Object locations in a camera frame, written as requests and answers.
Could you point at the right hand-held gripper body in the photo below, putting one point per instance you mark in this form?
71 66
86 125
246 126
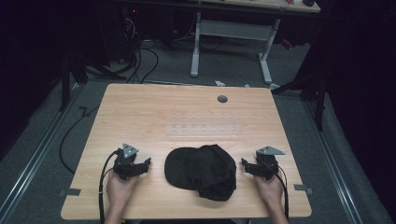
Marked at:
268 163

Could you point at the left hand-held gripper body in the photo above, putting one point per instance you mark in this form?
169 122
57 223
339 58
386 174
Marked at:
126 155

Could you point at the person's right hand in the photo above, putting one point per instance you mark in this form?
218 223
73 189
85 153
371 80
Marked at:
270 190

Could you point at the person's left hand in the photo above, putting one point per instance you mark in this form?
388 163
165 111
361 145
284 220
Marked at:
120 189

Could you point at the grey tape piece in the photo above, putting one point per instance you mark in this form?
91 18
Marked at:
302 188
70 192

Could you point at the black cap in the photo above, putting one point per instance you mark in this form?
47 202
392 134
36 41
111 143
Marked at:
202 172

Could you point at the clear plastic strip with holes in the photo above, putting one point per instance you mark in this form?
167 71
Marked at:
202 128

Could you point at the small white floor scrap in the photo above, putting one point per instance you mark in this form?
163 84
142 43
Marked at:
219 83

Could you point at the black metal stand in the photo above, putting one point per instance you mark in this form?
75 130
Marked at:
66 84
317 93

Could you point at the red item under desk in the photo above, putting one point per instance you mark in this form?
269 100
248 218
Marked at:
287 44

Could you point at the black computer mouse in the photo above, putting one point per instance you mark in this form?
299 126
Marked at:
308 2

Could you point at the metal floor rail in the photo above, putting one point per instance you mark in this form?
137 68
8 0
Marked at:
334 168
32 161

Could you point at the white metal desk frame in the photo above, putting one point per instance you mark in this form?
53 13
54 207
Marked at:
232 30

